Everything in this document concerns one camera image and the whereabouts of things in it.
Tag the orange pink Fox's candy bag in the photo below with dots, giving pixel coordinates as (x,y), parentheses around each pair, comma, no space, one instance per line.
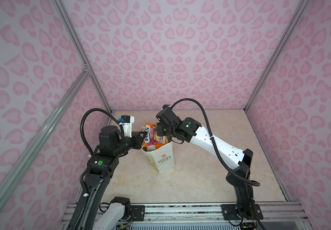
(152,140)

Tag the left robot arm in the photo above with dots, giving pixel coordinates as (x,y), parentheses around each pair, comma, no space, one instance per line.
(113,144)

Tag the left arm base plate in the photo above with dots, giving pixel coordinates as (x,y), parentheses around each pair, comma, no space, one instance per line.
(120,212)

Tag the diagonal aluminium frame bar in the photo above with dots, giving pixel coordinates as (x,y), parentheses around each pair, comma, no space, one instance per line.
(16,174)

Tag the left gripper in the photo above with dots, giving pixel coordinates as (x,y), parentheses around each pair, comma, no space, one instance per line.
(137,139)

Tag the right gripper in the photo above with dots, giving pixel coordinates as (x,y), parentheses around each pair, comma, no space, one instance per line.
(159,125)

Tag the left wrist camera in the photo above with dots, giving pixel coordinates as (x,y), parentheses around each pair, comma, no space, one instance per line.
(127,122)

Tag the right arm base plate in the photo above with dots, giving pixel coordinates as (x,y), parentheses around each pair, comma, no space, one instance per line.
(231,212)

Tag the white illustrated paper bag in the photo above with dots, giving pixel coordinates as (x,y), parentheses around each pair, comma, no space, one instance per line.
(161,159)

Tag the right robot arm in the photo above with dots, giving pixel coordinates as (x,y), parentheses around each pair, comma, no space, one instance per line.
(236,161)

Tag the aluminium mounting rail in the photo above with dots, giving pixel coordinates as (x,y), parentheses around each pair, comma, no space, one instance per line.
(200,216)

